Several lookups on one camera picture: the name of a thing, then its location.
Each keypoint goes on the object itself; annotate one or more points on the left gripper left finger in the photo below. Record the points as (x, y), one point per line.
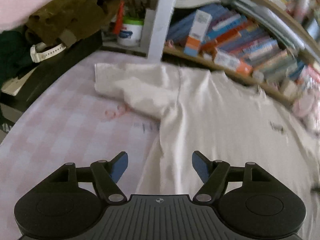
(106, 174)

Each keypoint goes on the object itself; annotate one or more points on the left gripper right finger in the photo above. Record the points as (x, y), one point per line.
(213, 174)

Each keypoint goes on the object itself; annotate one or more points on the white printed t-shirt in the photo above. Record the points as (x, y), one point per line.
(206, 111)

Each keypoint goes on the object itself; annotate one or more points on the pink checkered desk mat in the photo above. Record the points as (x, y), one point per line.
(72, 123)

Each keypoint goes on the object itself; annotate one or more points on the white orange box lying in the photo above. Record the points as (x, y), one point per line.
(232, 63)

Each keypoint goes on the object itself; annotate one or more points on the pink white plush toy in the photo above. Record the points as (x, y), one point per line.
(306, 105)

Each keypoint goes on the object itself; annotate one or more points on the row of books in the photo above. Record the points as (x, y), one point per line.
(235, 33)

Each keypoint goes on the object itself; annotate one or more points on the white wrist watch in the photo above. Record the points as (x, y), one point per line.
(41, 52)

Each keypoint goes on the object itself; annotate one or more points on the white jar green lid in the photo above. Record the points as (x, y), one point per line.
(131, 32)

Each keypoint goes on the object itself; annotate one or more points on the white orange medicine box upright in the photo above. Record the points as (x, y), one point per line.
(197, 32)

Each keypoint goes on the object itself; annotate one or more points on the brown bag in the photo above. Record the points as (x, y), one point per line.
(71, 20)

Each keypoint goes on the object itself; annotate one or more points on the pink soft cloth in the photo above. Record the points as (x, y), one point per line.
(15, 13)

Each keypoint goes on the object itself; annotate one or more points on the white shelf post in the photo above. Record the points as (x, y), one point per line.
(160, 28)

